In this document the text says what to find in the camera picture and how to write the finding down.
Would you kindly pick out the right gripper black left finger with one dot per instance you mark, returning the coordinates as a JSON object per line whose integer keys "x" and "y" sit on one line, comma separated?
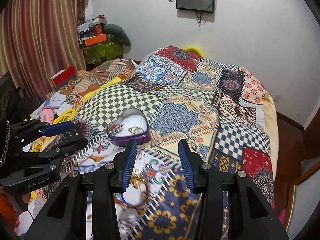
{"x": 63, "y": 216}

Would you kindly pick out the green patterned box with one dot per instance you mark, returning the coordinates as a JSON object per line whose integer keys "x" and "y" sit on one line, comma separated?
{"x": 103, "y": 51}

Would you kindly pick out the purple heart-shaped tin box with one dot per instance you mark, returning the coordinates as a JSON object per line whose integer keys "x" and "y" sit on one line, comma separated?
{"x": 131, "y": 124}

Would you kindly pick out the striped brown curtain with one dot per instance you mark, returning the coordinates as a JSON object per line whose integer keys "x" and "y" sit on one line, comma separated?
{"x": 38, "y": 39}

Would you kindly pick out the colourful patchwork bedspread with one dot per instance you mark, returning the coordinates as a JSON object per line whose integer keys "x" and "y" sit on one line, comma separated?
{"x": 221, "y": 110}

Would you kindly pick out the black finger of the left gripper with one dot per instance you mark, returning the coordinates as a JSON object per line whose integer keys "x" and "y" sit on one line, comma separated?
{"x": 34, "y": 129}
{"x": 62, "y": 150}

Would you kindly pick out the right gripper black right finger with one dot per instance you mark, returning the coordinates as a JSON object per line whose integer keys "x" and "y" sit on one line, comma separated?
{"x": 250, "y": 214}

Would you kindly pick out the red and white box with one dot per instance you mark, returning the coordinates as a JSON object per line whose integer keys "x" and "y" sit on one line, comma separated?
{"x": 63, "y": 75}

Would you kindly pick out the orange shoe box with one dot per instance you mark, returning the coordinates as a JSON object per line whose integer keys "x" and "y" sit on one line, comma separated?
{"x": 89, "y": 41}

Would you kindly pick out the brown striped patchwork cloth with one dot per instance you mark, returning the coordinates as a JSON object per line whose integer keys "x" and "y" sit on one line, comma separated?
{"x": 89, "y": 81}

